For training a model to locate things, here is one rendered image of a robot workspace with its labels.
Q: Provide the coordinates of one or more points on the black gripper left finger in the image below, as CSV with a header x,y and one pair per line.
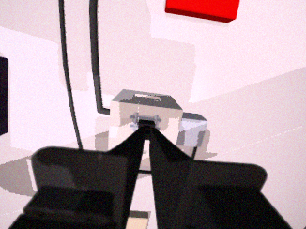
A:
x,y
115,170

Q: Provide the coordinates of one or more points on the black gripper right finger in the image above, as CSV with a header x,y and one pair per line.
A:
x,y
175,175

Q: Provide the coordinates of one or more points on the red rectangular block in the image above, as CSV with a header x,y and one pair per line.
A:
x,y
216,10

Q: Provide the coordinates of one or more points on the black cable with white plug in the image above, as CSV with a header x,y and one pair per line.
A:
x,y
192,127

